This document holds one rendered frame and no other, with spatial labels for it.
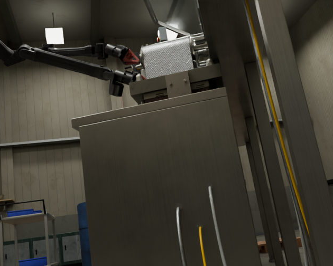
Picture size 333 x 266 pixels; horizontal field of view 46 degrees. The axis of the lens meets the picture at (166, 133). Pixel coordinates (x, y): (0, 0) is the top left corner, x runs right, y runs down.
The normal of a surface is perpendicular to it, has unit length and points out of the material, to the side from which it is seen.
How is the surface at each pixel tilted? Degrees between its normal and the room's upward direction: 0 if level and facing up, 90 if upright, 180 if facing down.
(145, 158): 90
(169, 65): 90
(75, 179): 90
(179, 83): 90
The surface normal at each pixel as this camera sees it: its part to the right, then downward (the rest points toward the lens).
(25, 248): 0.19, -0.28
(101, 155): -0.20, -0.22
